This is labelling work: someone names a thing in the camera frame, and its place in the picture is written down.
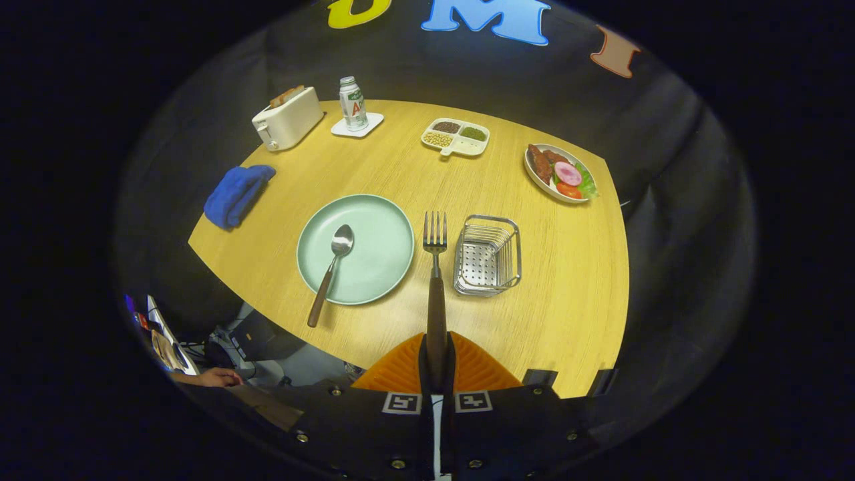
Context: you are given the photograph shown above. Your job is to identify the white divided dish of beans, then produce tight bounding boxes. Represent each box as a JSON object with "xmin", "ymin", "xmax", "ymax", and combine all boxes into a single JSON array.
[{"xmin": 420, "ymin": 118, "xmax": 491, "ymax": 158}]

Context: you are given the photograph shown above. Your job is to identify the light green plate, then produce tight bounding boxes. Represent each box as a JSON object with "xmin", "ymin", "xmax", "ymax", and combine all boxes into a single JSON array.
[{"xmin": 296, "ymin": 194, "xmax": 415, "ymax": 306}]

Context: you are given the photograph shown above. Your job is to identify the brown meat pieces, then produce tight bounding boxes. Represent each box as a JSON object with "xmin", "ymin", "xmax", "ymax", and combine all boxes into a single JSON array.
[{"xmin": 527, "ymin": 144, "xmax": 568, "ymax": 184}]

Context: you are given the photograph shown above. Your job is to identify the clear plastic water bottle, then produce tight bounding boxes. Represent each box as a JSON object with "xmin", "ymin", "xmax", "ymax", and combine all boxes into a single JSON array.
[{"xmin": 339, "ymin": 75, "xmax": 369, "ymax": 132}]

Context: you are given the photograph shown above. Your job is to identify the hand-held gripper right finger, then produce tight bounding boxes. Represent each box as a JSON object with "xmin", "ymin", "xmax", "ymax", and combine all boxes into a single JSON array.
[{"xmin": 438, "ymin": 332, "xmax": 600, "ymax": 481}]

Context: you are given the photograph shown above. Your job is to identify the green lettuce leaf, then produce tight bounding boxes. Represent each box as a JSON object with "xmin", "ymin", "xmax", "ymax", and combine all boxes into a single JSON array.
[{"xmin": 576, "ymin": 162, "xmax": 599, "ymax": 199}]

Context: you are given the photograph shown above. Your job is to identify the white toaster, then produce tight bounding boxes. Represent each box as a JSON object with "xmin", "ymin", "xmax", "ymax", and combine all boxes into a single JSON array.
[{"xmin": 251, "ymin": 86, "xmax": 325, "ymax": 152}]

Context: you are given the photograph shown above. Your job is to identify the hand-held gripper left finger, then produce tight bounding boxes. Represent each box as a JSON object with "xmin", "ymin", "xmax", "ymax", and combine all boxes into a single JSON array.
[{"xmin": 275, "ymin": 332, "xmax": 436, "ymax": 481}]

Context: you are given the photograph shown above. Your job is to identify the white plate of food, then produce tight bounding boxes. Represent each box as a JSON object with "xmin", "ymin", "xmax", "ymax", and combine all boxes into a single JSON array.
[{"xmin": 524, "ymin": 143, "xmax": 599, "ymax": 204}]

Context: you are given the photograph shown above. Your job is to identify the fork with wooden handle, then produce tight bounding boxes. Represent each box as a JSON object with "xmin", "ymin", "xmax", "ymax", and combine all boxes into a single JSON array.
[{"xmin": 422, "ymin": 211, "xmax": 449, "ymax": 391}]

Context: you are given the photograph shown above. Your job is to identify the metal wire basket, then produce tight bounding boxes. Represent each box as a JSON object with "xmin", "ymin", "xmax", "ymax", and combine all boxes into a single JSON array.
[{"xmin": 453, "ymin": 214, "xmax": 522, "ymax": 297}]

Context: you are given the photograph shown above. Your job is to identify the white square coaster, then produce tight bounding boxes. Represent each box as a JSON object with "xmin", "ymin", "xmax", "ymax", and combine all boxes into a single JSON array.
[{"xmin": 331, "ymin": 112, "xmax": 385, "ymax": 139}]

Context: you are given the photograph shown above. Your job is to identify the spoon with wooden handle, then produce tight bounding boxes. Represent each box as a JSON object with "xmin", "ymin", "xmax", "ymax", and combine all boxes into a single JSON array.
[{"xmin": 307, "ymin": 224, "xmax": 355, "ymax": 329}]

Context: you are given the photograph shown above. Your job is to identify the blue folded towel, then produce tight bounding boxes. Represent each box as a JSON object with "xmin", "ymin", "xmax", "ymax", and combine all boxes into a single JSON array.
[{"xmin": 203, "ymin": 164, "xmax": 277, "ymax": 231}]

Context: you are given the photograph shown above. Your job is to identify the laptop with lit screen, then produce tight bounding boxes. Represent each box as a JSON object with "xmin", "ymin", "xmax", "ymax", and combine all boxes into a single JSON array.
[{"xmin": 124, "ymin": 294, "xmax": 201, "ymax": 376}]

